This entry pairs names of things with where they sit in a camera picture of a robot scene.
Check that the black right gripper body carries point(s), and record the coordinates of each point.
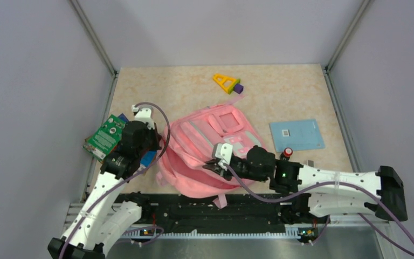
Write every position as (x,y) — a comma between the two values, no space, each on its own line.
(240,166)

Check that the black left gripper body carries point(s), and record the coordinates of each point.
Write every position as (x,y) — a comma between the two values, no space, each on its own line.
(151,142)

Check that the blue children book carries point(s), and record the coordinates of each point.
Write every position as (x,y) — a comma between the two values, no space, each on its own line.
(147,159)

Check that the green book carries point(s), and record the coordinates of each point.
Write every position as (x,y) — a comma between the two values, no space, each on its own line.
(106,138)

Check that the pink student backpack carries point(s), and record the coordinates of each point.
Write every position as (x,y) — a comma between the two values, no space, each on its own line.
(191,145)

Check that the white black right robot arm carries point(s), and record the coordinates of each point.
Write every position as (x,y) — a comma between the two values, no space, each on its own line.
(317,191)

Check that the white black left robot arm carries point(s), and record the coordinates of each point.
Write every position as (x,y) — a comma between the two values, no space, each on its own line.
(93,233)

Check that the red black stamp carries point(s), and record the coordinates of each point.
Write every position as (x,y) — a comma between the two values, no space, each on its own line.
(286,154)

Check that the light blue notebook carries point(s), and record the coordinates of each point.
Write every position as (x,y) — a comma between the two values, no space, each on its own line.
(299,135)

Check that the yellow green purple toy block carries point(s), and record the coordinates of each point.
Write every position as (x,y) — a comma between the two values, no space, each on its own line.
(228,84)

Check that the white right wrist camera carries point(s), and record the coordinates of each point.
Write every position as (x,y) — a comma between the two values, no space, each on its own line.
(222,154)

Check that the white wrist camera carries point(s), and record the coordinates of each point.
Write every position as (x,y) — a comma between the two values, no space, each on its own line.
(222,154)
(144,114)

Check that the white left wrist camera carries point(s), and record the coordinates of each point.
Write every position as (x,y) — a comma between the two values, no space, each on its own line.
(144,114)

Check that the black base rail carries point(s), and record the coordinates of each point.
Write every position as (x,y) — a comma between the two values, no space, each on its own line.
(243,214)

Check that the aluminium frame rail right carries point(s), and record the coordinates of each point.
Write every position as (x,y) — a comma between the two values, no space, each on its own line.
(340,92)

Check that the aluminium frame rail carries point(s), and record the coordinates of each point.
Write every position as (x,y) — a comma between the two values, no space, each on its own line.
(340,92)
(83,102)

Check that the aluminium frame rail left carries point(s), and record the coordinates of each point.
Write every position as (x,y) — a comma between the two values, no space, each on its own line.
(83,102)

